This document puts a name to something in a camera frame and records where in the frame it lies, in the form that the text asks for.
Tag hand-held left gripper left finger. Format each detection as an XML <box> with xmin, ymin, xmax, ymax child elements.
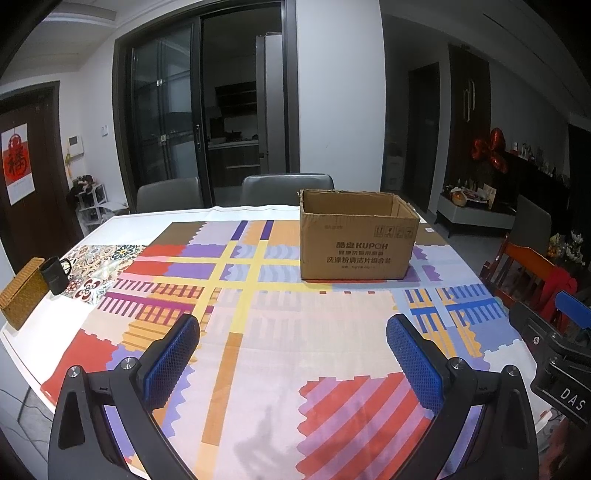
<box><xmin>47</xmin><ymin>314</ymin><xmax>201</xmax><ymax>480</ymax></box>

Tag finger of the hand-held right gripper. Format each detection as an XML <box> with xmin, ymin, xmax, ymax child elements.
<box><xmin>509</xmin><ymin>302</ymin><xmax>578</xmax><ymax>365</ymax></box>
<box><xmin>555</xmin><ymin>291</ymin><xmax>591</xmax><ymax>330</ymax></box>

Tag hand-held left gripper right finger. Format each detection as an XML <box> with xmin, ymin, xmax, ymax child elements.
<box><xmin>387</xmin><ymin>314</ymin><xmax>539</xmax><ymax>480</ymax></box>

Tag brown cardboard box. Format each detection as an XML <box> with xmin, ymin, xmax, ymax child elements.
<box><xmin>298</xmin><ymin>188</ymin><xmax>421</xmax><ymax>282</ymax></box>

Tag red cloth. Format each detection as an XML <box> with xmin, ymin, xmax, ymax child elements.
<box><xmin>539</xmin><ymin>265</ymin><xmax>579</xmax><ymax>325</ymax></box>

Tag white flower bouquet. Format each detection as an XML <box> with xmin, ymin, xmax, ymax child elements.
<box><xmin>547</xmin><ymin>231</ymin><xmax>587</xmax><ymax>267</ymax></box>

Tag brown wooden chair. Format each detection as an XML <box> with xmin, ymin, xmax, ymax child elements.
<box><xmin>480</xmin><ymin>235</ymin><xmax>560</xmax><ymax>320</ymax></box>

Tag grey dining chair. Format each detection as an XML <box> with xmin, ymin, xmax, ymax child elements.
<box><xmin>508</xmin><ymin>194</ymin><xmax>553</xmax><ymax>251</ymax></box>
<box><xmin>241</xmin><ymin>174</ymin><xmax>336</xmax><ymax>206</ymax></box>
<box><xmin>136</xmin><ymin>178</ymin><xmax>204</xmax><ymax>214</ymax></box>

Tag floral tile patterned cloth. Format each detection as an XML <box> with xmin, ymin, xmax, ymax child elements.
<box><xmin>64</xmin><ymin>244</ymin><xmax>149</xmax><ymax>306</ymax></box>

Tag colourful patterned tablecloth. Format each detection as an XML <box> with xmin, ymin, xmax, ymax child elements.
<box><xmin>39</xmin><ymin>219</ymin><xmax>544</xmax><ymax>480</ymax></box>

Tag dark sideboard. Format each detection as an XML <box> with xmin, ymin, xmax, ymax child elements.
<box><xmin>503</xmin><ymin>150</ymin><xmax>571</xmax><ymax>219</ymax></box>

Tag black mug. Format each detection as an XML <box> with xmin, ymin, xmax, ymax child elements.
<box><xmin>39</xmin><ymin>257</ymin><xmax>73</xmax><ymax>296</ymax></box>

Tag row of small figurines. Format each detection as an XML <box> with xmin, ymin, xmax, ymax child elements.
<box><xmin>510</xmin><ymin>141</ymin><xmax>571</xmax><ymax>179</ymax></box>

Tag woven wicker box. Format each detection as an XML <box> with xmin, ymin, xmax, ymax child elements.
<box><xmin>0</xmin><ymin>257</ymin><xmax>49</xmax><ymax>331</ymax></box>

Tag white shoe rack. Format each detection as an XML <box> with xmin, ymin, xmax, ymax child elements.
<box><xmin>69</xmin><ymin>174</ymin><xmax>128</xmax><ymax>236</ymax></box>

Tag red foil balloon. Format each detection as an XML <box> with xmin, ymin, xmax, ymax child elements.
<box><xmin>471</xmin><ymin>128</ymin><xmax>509</xmax><ymax>174</ymax></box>

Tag brown wooden door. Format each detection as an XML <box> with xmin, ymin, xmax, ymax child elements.
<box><xmin>0</xmin><ymin>80</ymin><xmax>84</xmax><ymax>278</ymax></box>

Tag kitchen counter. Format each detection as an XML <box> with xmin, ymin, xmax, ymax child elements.
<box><xmin>208</xmin><ymin>138</ymin><xmax>262</xmax><ymax>191</ymax></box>

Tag dark interior door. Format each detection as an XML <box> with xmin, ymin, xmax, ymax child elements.
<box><xmin>404</xmin><ymin>62</ymin><xmax>440</xmax><ymax>219</ymax></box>

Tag glass sliding door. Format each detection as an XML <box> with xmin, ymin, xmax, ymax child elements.
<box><xmin>115</xmin><ymin>23</ymin><xmax>207</xmax><ymax>209</ymax></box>

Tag brown wardrobe with handles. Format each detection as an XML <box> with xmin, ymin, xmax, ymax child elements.
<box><xmin>448</xmin><ymin>44</ymin><xmax>493</xmax><ymax>195</ymax></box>

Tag red and white wall calendar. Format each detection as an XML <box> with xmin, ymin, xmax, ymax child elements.
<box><xmin>1</xmin><ymin>124</ymin><xmax>37</xmax><ymax>206</ymax></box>

